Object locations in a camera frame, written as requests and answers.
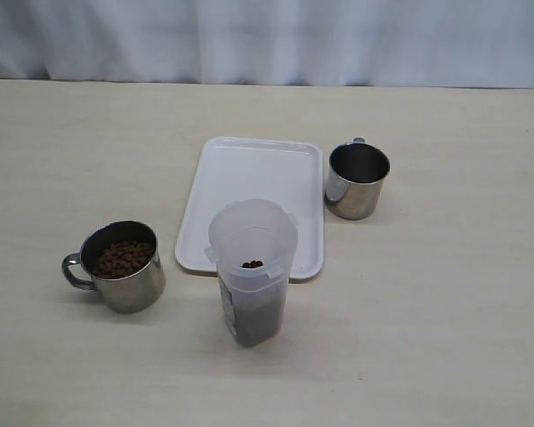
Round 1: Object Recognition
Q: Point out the steel mug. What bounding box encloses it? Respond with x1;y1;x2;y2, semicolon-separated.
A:
324;137;391;221
61;220;166;314

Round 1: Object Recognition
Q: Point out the clear plastic tall container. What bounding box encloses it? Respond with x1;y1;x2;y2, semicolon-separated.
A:
205;199;298;347

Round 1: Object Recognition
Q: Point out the white plastic tray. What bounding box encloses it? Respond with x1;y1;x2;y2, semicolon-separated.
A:
174;136;325;281

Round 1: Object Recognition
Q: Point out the white backdrop curtain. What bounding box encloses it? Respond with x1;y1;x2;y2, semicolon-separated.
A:
0;1;534;88

